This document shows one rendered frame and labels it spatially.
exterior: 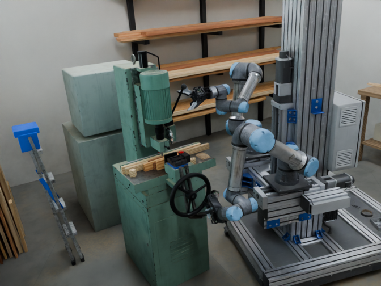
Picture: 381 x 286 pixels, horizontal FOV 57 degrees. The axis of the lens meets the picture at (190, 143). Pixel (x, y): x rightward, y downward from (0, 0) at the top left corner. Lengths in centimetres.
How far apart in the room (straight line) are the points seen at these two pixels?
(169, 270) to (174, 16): 322
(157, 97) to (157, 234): 89
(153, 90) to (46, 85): 238
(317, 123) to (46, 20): 304
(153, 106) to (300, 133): 95
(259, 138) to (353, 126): 93
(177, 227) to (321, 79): 133
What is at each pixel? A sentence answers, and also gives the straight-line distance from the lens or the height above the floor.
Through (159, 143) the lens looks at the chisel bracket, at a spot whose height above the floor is 106.
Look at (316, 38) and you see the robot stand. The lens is 227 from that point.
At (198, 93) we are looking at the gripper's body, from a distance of 220.
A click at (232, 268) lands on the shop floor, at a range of 286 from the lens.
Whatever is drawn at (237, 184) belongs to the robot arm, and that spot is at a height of 93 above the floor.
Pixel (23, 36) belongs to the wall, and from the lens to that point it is 427.
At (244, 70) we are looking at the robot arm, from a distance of 259.
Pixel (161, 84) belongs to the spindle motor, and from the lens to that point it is 213.
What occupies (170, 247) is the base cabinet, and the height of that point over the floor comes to 35.
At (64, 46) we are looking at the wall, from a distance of 434.
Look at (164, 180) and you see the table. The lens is 224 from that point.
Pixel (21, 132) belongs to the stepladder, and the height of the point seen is 115.
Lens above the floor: 191
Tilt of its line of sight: 22 degrees down
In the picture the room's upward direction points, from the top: 4 degrees counter-clockwise
